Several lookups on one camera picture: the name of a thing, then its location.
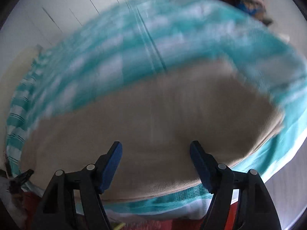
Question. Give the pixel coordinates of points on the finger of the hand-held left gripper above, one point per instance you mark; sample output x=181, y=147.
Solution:
x=24, y=176

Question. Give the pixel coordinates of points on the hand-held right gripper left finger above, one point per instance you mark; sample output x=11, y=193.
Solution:
x=110, y=167

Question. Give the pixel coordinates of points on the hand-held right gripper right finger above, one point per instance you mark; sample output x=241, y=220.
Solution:
x=201, y=167

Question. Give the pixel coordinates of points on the beige pants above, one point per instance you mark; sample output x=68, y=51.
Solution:
x=156, y=124

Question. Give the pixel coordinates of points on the yellow paper item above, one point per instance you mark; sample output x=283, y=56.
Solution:
x=119, y=225

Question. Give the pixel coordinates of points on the orange fleece blanket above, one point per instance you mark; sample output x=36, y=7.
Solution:
x=168, y=225

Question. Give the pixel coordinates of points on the beige headboard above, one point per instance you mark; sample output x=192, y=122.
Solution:
x=26, y=55

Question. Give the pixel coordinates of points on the teal plaid blanket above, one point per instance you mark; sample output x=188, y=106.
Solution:
x=168, y=28

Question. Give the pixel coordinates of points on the white wardrobe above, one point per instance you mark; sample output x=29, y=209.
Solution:
x=72, y=4

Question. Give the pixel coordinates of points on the pile of clothes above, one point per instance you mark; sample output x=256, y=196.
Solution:
x=249, y=4

